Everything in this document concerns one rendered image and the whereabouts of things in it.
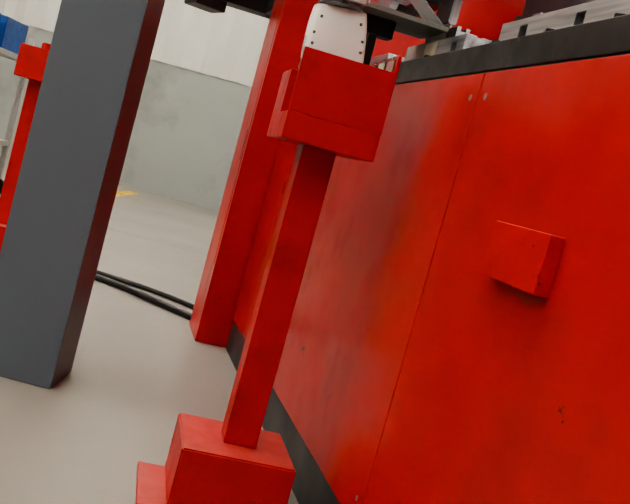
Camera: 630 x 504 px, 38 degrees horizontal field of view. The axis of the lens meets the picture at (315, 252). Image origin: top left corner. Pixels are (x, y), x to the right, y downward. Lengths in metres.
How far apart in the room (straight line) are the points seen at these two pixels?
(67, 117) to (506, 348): 1.24
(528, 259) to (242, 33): 8.38
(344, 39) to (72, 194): 0.79
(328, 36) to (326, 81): 0.08
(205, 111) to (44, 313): 7.31
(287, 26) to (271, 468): 1.68
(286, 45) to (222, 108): 6.39
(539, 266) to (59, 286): 1.29
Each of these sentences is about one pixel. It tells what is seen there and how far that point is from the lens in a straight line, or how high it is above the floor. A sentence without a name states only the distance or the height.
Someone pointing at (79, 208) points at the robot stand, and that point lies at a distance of 2.06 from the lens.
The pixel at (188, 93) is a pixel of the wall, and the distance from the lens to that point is 9.35.
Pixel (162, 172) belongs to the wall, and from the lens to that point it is 9.35.
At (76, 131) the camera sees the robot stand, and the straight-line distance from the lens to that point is 2.06.
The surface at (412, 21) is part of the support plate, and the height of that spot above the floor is 0.99.
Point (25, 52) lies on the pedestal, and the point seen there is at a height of 0.77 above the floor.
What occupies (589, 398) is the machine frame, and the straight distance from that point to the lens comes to 0.94.
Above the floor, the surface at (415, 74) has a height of 0.84.
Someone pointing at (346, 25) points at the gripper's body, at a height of 0.86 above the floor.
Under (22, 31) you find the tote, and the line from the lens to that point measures 5.69.
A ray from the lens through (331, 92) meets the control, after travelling 1.50.
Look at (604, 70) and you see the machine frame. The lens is 1.08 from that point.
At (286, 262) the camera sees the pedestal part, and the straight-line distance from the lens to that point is 1.58.
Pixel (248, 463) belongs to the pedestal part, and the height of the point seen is 0.12.
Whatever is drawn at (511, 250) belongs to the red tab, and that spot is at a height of 0.59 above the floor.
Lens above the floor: 0.61
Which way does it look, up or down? 5 degrees down
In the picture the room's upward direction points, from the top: 15 degrees clockwise
